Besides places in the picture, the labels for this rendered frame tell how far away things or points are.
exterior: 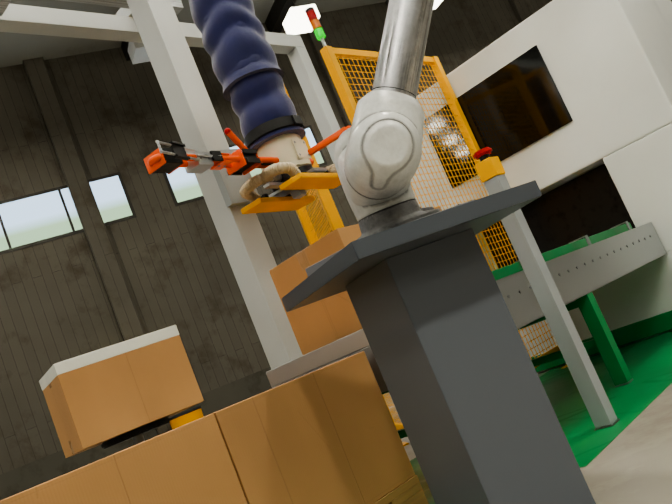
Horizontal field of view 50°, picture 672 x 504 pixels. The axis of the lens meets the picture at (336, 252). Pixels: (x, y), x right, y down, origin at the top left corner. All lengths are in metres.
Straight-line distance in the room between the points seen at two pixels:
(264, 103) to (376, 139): 1.18
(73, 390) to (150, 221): 8.17
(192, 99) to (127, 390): 1.52
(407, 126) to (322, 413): 0.90
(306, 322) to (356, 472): 0.69
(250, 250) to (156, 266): 7.70
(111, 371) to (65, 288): 7.64
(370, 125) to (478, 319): 0.51
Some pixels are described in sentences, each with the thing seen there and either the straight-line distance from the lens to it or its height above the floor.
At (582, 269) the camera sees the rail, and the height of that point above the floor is 0.51.
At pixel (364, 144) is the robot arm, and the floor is 0.93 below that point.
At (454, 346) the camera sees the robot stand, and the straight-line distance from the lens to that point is 1.63.
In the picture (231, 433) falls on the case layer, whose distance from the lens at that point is 1.85.
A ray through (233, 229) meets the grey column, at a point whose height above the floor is 1.36.
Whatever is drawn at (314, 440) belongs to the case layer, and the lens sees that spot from 2.01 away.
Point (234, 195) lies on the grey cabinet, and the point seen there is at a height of 1.51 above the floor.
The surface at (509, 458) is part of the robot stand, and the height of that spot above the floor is 0.21.
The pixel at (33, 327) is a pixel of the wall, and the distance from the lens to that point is 11.02.
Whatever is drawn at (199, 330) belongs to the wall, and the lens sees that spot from 11.18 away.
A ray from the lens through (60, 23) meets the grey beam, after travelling 4.96.
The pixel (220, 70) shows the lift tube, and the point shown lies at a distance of 2.72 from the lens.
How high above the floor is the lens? 0.54
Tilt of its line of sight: 8 degrees up
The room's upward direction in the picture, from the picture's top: 23 degrees counter-clockwise
